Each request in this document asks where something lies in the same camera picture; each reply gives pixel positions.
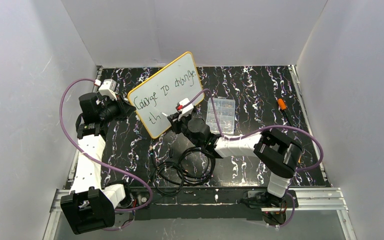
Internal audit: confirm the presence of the yellow framed whiteboard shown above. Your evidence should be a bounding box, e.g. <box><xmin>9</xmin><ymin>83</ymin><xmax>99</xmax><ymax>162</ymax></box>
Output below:
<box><xmin>127</xmin><ymin>51</ymin><xmax>204</xmax><ymax>139</ymax></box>

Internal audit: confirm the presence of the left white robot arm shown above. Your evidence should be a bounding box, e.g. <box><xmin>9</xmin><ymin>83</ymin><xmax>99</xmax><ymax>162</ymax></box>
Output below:
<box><xmin>60</xmin><ymin>92</ymin><xmax>135</xmax><ymax>235</ymax></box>

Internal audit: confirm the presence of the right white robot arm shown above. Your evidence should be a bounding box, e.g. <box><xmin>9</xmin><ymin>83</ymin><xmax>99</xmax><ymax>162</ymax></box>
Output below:
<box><xmin>166</xmin><ymin>113</ymin><xmax>303</xmax><ymax>207</ymax></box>

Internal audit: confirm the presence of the clear plastic screw box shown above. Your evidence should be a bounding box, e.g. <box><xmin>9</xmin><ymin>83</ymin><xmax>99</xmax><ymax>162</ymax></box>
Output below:
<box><xmin>205</xmin><ymin>97</ymin><xmax>236</xmax><ymax>136</ymax></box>

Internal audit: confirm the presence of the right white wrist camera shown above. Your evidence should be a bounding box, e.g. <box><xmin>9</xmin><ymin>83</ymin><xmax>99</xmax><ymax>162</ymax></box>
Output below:
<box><xmin>176</xmin><ymin>98</ymin><xmax>194</xmax><ymax>120</ymax></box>

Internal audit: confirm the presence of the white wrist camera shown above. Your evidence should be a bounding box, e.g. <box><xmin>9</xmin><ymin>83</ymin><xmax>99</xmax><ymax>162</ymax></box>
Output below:
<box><xmin>98</xmin><ymin>79</ymin><xmax>118</xmax><ymax>101</ymax></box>
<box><xmin>176</xmin><ymin>98</ymin><xmax>194</xmax><ymax>120</ymax></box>

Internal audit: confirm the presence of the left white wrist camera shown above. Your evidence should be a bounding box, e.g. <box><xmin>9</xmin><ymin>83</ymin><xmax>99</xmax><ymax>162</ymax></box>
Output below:
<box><xmin>98</xmin><ymin>79</ymin><xmax>118</xmax><ymax>101</ymax></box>

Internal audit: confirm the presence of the black coiled cable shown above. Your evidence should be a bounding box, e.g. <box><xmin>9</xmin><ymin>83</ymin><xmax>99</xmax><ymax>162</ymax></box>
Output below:
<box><xmin>148</xmin><ymin>145</ymin><xmax>217</xmax><ymax>197</ymax></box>

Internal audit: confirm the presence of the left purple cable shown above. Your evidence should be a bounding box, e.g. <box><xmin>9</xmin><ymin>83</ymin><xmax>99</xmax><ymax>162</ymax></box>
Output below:
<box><xmin>58</xmin><ymin>78</ymin><xmax>154</xmax><ymax>232</ymax></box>

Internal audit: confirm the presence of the purple cable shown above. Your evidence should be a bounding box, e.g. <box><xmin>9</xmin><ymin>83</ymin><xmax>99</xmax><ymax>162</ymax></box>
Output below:
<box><xmin>182</xmin><ymin>88</ymin><xmax>325</xmax><ymax>229</ymax></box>
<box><xmin>58</xmin><ymin>78</ymin><xmax>154</xmax><ymax>232</ymax></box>

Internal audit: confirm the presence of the orange handled screwdriver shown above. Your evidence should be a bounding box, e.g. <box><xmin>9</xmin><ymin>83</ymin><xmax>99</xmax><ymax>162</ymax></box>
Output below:
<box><xmin>277</xmin><ymin>98</ymin><xmax>292</xmax><ymax>126</ymax></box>

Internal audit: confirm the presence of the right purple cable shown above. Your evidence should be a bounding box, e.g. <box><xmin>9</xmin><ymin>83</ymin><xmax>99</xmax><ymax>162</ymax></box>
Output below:
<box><xmin>182</xmin><ymin>88</ymin><xmax>325</xmax><ymax>229</ymax></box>

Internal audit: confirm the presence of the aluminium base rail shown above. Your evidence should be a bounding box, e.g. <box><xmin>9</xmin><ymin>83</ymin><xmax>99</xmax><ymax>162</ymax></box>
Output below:
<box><xmin>43</xmin><ymin>187</ymin><xmax>356</xmax><ymax>240</ymax></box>

